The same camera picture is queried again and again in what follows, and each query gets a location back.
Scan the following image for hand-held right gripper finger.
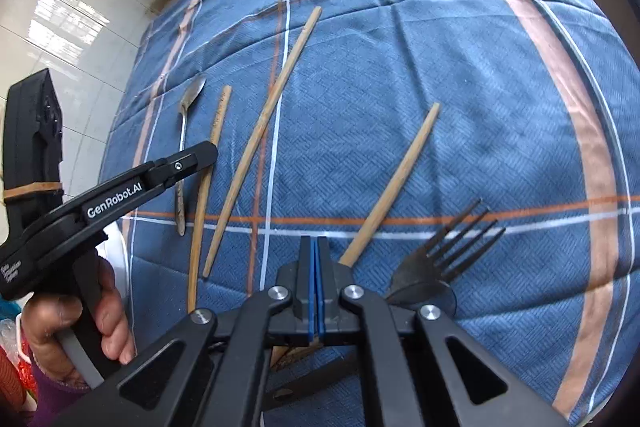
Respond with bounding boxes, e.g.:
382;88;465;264
316;236;571;427
50;236;317;427

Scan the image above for metal fork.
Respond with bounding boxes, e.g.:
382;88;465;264
387;198;507;305

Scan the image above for person's left hand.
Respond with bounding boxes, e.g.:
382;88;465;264
20;257;137;391

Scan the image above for person's left forearm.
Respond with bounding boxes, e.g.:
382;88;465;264
30;359;96;427

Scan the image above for blue plaid tablecloth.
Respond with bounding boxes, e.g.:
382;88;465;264
97;0;640;427

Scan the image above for metal spoon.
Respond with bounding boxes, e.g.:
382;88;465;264
172;74;207;237

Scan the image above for wooden chopstick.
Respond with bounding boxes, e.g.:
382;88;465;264
202;6;323;279
270;102;442;373
187;85;233;314

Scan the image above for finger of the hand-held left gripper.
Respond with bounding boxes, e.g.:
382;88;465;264
150;141;220;188

